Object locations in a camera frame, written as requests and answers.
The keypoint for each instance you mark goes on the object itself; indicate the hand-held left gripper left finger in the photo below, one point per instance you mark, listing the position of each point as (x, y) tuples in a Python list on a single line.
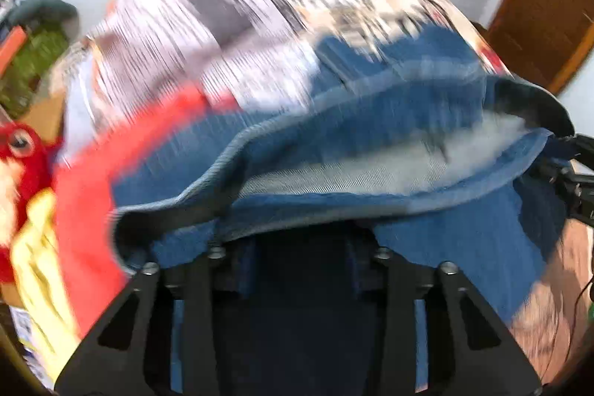
[(204, 284)]

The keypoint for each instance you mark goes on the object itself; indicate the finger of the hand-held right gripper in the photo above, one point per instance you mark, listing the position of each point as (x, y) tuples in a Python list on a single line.
[(559, 173)]

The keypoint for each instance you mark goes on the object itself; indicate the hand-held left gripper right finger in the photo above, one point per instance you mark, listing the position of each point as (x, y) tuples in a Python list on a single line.
[(399, 284)]

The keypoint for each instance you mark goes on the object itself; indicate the blue denim jacket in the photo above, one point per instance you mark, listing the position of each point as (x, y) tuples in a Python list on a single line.
[(394, 108)]

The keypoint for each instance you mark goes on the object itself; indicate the red cloth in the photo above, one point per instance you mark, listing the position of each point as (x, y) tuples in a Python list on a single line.
[(93, 192)]

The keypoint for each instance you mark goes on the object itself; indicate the yellow cloth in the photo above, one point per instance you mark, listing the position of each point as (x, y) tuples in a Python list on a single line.
[(41, 266)]

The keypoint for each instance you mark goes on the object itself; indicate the brown wooden door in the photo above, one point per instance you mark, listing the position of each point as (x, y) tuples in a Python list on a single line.
[(543, 6)]

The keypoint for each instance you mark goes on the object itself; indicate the red plush toy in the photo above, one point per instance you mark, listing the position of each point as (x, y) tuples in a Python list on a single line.
[(28, 145)]

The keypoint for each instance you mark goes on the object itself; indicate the brown cardboard box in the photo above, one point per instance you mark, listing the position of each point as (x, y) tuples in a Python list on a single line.
[(44, 117)]

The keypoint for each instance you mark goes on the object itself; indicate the printed bedspread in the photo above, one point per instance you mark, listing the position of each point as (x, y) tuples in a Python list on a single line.
[(209, 6)]

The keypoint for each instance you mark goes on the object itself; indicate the orange box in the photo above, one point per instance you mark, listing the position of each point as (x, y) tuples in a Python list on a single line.
[(11, 48)]

